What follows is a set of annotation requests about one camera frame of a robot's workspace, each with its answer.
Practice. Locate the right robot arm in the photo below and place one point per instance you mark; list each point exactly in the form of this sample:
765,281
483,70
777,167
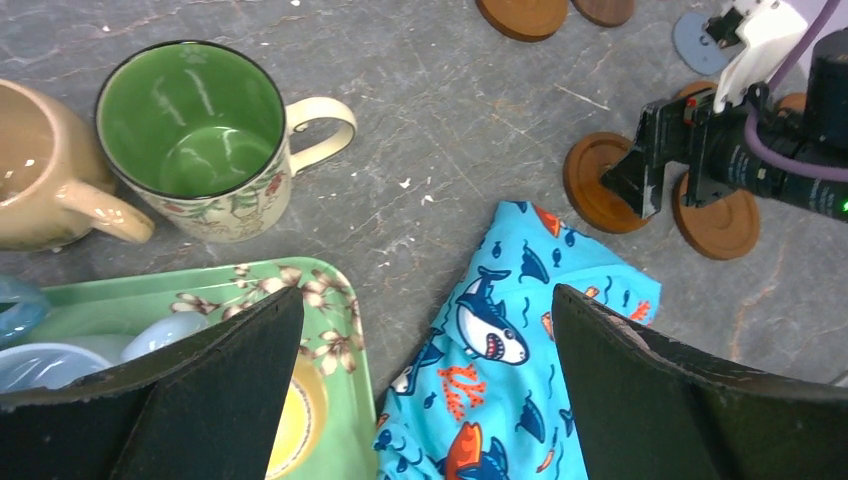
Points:
795,158

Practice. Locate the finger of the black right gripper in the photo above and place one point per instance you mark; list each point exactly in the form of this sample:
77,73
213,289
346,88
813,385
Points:
638,179

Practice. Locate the dark brown round coaster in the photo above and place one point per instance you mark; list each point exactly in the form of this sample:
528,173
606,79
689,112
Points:
606,13

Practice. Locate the yellow mug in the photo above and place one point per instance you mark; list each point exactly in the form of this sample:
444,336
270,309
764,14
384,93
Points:
302,421

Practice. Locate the blue round coaster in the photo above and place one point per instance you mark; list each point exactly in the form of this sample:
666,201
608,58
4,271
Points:
699,51

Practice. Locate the light blue glass cup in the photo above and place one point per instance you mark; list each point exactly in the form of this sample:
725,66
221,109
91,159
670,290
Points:
54,365

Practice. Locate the beige mug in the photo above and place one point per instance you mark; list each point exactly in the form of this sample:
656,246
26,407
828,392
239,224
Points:
56,185

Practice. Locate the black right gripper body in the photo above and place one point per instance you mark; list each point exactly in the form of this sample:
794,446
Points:
712,145

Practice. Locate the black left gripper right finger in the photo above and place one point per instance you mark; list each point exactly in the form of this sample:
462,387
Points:
648,406

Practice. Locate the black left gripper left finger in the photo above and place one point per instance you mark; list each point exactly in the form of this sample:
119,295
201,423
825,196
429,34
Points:
205,407

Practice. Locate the green inside floral mug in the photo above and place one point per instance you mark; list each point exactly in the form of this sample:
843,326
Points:
202,134

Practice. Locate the brown wooden coaster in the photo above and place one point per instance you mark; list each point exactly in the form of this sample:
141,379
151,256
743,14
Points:
726,229
695,87
793,103
524,20
586,162

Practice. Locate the blue shark print cloth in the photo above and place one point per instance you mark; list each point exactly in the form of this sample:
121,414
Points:
485,397

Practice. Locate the green floral tray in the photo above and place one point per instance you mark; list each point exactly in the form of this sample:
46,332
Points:
331,336

